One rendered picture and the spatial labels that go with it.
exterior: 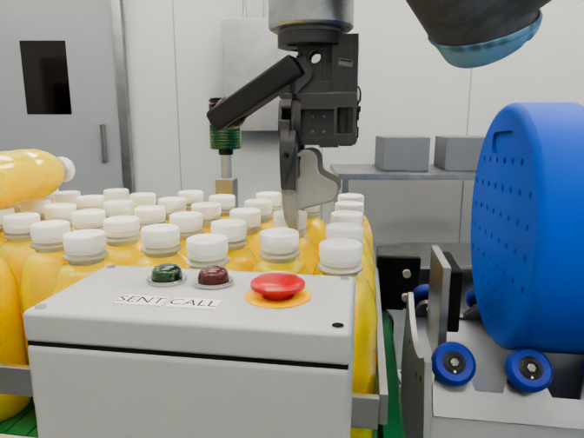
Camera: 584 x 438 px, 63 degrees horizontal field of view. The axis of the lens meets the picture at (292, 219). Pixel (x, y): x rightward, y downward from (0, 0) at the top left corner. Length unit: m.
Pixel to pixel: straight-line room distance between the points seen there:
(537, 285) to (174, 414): 0.34
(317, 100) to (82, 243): 0.27
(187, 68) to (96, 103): 0.77
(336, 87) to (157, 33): 3.57
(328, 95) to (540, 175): 0.21
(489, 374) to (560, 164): 0.26
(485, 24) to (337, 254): 0.24
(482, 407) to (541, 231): 0.20
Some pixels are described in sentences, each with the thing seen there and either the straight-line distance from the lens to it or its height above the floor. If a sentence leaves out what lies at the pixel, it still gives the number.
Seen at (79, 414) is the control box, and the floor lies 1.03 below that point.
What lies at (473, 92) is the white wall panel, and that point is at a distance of 4.10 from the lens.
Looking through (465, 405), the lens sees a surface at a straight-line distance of 0.56.
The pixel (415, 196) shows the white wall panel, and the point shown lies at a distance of 4.01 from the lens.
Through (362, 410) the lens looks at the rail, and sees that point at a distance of 0.45.
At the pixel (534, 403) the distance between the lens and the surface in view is 0.58.
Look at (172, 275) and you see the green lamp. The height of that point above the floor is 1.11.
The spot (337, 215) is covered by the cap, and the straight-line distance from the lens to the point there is 0.56.
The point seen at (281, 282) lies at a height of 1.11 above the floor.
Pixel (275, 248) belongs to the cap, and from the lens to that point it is 0.46.
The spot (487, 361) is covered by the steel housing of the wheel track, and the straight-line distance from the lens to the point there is 0.65.
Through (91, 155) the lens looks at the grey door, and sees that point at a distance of 4.14.
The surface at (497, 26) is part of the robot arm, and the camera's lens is 0.48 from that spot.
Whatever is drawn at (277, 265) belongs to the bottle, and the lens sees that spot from 0.46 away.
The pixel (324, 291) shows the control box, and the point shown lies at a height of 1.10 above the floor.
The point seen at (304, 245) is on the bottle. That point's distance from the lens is 0.53.
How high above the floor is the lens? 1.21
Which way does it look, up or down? 12 degrees down
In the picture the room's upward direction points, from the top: straight up
